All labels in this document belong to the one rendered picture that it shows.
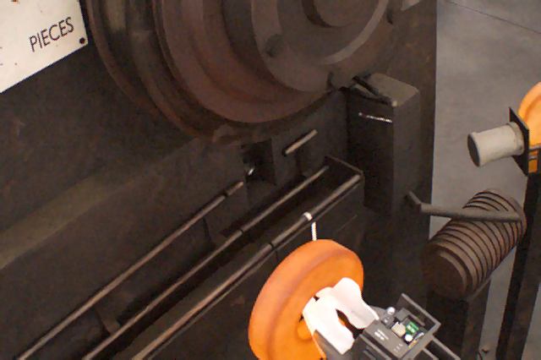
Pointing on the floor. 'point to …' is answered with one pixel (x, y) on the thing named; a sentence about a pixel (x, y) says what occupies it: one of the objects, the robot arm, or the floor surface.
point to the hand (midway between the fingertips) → (308, 297)
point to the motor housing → (467, 270)
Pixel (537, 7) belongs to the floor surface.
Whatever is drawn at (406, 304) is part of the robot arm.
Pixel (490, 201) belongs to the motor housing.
